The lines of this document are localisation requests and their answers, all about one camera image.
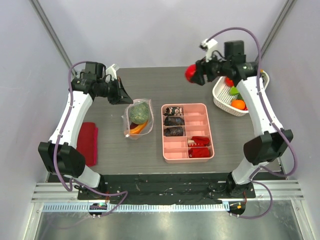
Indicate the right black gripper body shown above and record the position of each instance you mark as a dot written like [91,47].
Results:
[201,72]

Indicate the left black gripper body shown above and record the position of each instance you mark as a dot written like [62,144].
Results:
[109,90]

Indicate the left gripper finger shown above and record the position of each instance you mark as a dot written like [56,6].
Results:
[122,91]
[124,100]

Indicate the red apple toy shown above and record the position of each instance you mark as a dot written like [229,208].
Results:
[190,74]

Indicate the clear pink zip bag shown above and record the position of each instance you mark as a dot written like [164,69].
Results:
[126,121]

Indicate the orange papaya slice toy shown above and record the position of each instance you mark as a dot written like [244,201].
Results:
[136,129]

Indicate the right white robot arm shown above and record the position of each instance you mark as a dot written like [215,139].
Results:
[270,138]

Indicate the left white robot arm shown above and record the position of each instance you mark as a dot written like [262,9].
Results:
[59,154]

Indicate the red tomato toy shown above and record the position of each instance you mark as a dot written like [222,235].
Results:
[228,82]

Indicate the green leaf toy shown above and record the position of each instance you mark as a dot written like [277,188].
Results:
[233,91]

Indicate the white fruit basket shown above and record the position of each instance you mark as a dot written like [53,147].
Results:
[222,99]

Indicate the orange tangerine toy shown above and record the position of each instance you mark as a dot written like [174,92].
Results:
[238,104]

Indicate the floral dark rolled sock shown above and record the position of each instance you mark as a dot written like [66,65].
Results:
[173,111]

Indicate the red folded cloth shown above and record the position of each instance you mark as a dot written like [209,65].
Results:
[87,143]

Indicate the dark rolled sock middle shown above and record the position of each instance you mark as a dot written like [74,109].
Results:
[174,121]

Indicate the dark rolled sock lower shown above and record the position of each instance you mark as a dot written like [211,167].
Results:
[176,131]

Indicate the pink compartment tray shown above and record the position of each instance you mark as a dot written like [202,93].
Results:
[196,123]

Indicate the red white rolled sock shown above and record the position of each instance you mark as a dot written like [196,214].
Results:
[198,141]

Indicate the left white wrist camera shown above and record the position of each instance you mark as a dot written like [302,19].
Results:
[111,73]

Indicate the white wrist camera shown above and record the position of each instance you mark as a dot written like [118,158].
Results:
[111,73]
[209,46]

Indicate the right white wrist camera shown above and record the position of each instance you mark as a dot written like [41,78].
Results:
[209,46]

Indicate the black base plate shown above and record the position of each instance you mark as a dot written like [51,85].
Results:
[167,189]

